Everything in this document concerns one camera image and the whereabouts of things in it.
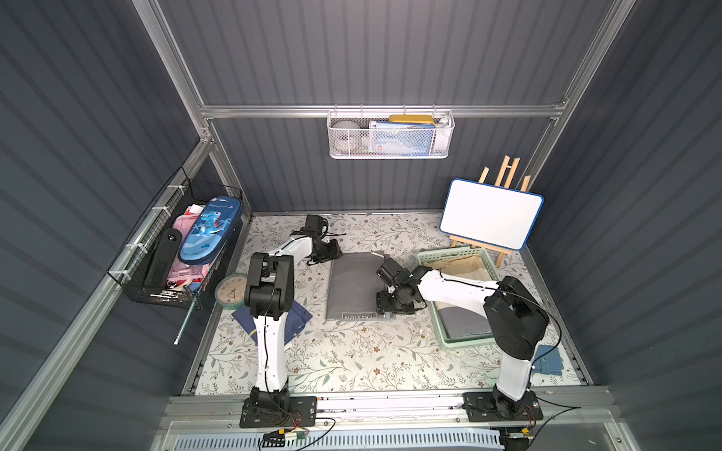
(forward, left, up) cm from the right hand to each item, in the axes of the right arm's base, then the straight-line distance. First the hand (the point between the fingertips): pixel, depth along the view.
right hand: (389, 306), depth 90 cm
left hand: (+22, +17, -1) cm, 28 cm away
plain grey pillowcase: (+8, +12, -1) cm, 15 cm away
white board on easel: (+24, -35, +17) cm, 45 cm away
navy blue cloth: (-4, +29, -1) cm, 30 cm away
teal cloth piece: (-16, -46, -2) cm, 49 cm away
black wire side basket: (-7, +50, +26) cm, 57 cm away
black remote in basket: (-4, +53, +32) cm, 62 cm away
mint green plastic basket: (+18, -13, +3) cm, 22 cm away
